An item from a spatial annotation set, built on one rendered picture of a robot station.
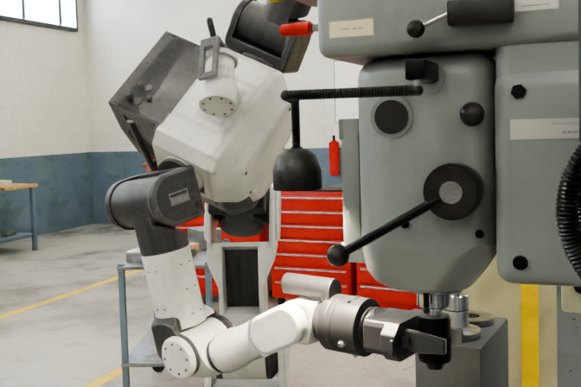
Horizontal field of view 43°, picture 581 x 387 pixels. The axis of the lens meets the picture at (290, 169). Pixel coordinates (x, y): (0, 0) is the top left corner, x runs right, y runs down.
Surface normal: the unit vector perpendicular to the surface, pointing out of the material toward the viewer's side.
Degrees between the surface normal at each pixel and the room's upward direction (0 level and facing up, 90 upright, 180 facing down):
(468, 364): 90
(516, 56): 90
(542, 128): 90
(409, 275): 122
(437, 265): 118
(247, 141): 85
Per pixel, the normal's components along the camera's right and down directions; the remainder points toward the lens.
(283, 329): -0.60, 0.11
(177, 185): 0.75, -0.11
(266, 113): 0.57, -0.05
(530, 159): -0.38, 0.07
